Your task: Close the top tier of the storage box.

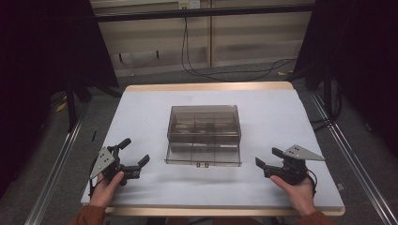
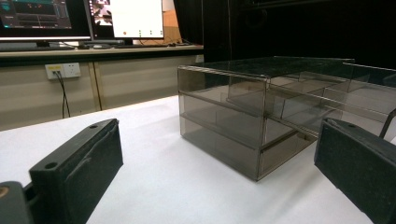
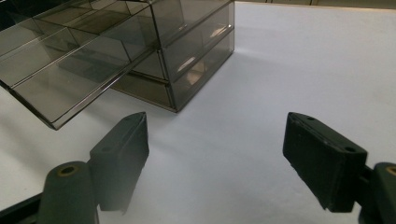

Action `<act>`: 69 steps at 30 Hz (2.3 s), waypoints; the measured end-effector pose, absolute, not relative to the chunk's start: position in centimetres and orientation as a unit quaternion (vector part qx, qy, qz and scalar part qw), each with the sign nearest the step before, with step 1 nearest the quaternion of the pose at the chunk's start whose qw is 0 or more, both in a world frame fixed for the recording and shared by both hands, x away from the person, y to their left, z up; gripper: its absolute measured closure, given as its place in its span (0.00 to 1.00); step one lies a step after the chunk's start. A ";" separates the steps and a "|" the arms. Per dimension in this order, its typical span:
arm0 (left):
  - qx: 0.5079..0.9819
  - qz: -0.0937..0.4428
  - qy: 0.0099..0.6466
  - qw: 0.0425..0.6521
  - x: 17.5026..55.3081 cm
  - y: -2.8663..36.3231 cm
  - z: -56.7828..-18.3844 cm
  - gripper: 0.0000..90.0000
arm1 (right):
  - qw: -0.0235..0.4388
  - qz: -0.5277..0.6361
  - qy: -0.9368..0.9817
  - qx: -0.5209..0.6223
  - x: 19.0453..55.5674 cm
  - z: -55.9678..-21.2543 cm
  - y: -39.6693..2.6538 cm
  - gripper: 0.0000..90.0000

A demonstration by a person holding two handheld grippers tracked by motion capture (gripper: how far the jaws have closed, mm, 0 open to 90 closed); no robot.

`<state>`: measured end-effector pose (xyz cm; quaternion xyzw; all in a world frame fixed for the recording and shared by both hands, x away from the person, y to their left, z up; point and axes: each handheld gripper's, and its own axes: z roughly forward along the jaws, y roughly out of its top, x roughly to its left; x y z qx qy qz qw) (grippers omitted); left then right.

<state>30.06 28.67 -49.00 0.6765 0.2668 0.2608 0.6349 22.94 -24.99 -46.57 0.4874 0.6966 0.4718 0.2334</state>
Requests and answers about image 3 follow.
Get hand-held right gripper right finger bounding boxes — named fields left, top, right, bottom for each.
left=282, top=111, right=369, bottom=214

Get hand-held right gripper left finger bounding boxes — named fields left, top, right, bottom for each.
left=89, top=111, right=150, bottom=216

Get smoky clear plastic drawer organizer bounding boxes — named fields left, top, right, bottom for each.
left=110, top=0, right=236, bottom=114

